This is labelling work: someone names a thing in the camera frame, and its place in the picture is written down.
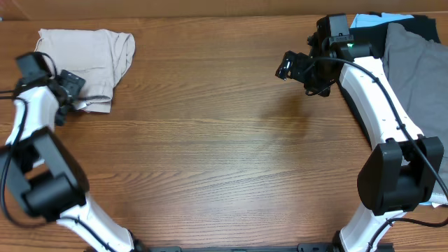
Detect black garment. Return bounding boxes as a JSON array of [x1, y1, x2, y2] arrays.
[[337, 13, 441, 144]]

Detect beige khaki shorts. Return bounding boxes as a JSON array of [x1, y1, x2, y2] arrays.
[[35, 29, 136, 113]]

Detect grey garment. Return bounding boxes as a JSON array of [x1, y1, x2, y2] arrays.
[[381, 22, 448, 206]]

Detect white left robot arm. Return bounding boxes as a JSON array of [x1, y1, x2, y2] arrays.
[[1, 69, 146, 251]]

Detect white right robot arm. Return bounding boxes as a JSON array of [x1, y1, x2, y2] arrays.
[[276, 42, 447, 251]]

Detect light blue garment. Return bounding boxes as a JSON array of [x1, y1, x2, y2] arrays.
[[350, 13, 414, 29]]

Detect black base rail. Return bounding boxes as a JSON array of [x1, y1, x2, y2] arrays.
[[134, 243, 343, 252]]

